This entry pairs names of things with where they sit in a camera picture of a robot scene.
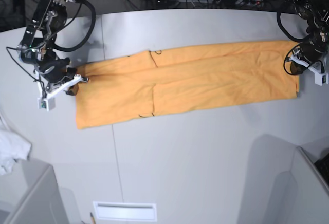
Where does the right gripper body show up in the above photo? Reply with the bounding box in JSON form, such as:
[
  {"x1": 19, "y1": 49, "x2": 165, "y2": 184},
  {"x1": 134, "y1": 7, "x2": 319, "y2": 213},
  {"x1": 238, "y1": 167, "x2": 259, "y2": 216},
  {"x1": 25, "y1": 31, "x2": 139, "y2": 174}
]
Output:
[{"x1": 19, "y1": 0, "x2": 77, "y2": 85}]

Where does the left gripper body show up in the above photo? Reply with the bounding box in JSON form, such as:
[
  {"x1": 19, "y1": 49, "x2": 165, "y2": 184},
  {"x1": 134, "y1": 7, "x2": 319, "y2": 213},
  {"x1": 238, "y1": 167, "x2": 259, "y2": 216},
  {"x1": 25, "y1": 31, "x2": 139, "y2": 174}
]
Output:
[{"x1": 293, "y1": 0, "x2": 328, "y2": 53}]

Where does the orange yellow T-shirt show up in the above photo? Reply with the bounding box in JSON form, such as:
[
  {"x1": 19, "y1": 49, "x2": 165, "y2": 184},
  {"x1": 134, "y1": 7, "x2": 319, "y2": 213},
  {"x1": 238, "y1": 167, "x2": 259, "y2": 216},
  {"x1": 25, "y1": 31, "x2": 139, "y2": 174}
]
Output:
[{"x1": 76, "y1": 41, "x2": 299, "y2": 129}]

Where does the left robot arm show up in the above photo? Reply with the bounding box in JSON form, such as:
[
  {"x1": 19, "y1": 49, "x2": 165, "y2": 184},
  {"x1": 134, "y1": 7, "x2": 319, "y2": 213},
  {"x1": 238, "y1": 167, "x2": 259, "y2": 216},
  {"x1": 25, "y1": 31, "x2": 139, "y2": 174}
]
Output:
[{"x1": 284, "y1": 0, "x2": 328, "y2": 85}]

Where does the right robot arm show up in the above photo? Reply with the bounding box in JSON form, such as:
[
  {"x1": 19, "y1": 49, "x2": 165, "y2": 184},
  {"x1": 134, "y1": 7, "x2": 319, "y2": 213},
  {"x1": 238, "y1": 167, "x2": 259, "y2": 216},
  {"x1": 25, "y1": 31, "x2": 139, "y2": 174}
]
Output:
[{"x1": 17, "y1": 0, "x2": 96, "y2": 98}]

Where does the white crumpled cloth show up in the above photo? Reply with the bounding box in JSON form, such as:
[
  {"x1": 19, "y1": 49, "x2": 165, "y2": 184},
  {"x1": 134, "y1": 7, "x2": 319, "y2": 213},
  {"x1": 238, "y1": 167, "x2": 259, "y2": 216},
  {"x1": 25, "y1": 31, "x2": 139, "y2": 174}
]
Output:
[{"x1": 1, "y1": 130, "x2": 31, "y2": 175}]

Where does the black keyboard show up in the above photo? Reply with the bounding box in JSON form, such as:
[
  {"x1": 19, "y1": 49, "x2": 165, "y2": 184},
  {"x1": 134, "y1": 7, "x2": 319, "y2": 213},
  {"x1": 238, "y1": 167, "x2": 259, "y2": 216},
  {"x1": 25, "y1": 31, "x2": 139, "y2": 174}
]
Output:
[{"x1": 315, "y1": 154, "x2": 329, "y2": 184}]

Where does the grey plastic bin left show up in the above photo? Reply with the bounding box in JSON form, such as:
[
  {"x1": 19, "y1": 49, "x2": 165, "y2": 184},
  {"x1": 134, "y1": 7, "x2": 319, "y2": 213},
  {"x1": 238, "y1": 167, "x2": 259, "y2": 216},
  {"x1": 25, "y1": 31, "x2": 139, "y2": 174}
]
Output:
[{"x1": 1, "y1": 160, "x2": 69, "y2": 223}]

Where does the grey plastic bin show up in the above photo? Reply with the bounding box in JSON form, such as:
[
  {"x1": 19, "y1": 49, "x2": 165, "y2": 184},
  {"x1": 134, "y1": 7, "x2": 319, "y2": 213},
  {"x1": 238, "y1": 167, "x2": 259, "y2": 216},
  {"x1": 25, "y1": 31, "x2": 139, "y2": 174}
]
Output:
[
  {"x1": 269, "y1": 147, "x2": 328, "y2": 223},
  {"x1": 1, "y1": 160, "x2": 69, "y2": 223}
]

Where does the grey plastic bin right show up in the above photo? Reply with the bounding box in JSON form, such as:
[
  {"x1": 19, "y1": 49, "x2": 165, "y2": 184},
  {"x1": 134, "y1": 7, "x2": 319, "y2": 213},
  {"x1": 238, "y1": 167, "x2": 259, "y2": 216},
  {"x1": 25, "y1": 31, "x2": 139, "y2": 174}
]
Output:
[{"x1": 269, "y1": 147, "x2": 328, "y2": 223}]

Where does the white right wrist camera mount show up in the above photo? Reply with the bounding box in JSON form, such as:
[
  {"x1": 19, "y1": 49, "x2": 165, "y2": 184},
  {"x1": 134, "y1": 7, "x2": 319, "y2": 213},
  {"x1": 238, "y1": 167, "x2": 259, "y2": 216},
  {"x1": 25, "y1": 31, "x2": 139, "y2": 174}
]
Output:
[{"x1": 38, "y1": 74, "x2": 89, "y2": 111}]

